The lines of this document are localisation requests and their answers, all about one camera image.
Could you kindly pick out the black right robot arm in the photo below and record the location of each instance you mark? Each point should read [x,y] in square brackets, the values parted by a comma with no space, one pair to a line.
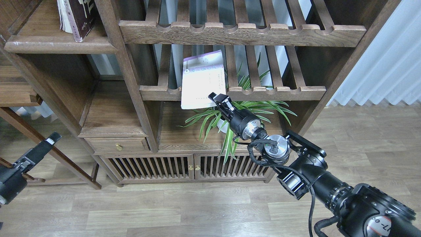
[360,211]

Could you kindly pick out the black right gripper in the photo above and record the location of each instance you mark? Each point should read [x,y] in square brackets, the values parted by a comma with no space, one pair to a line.
[243,123]

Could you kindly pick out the white purple book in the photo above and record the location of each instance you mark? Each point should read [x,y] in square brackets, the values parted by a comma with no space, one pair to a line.
[202,75]

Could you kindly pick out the dark wooden bookshelf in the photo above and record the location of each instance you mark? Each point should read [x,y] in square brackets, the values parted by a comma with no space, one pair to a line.
[115,86]

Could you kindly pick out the wooden side rack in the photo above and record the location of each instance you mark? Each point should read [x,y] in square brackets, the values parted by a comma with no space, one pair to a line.
[14,92]

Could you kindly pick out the white plant pot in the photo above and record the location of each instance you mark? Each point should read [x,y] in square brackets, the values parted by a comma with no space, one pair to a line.
[223,126]

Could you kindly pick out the white pleated curtain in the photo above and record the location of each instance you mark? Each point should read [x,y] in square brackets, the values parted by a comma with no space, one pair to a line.
[390,68]

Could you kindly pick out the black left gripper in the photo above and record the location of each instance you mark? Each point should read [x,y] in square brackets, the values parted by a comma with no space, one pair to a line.
[12,180]

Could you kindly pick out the maroon book white characters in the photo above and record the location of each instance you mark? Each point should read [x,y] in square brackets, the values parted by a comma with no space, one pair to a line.
[81,15]

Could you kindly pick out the red paperback book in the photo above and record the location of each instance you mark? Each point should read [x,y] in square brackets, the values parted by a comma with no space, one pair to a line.
[63,17]

